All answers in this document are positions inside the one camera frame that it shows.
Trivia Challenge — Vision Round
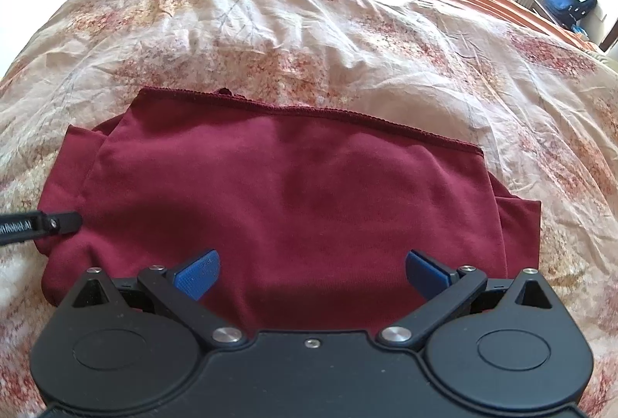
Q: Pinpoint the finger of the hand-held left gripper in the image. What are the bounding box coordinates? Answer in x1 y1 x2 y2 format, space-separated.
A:
0 210 83 248

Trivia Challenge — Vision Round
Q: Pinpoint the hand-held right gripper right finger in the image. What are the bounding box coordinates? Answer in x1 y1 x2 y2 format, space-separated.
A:
375 249 564 349

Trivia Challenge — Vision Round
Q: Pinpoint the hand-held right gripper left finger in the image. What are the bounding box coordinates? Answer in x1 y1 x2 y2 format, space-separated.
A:
59 249 249 349

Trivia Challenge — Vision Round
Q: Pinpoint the maroon garment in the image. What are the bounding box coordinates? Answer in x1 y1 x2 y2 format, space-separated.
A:
36 85 542 333

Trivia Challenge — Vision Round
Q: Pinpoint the floral beige bedspread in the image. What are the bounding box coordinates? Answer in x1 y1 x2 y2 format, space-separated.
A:
0 0 618 418

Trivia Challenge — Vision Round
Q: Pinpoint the blue bag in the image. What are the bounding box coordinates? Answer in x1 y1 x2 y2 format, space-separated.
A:
541 0 598 26

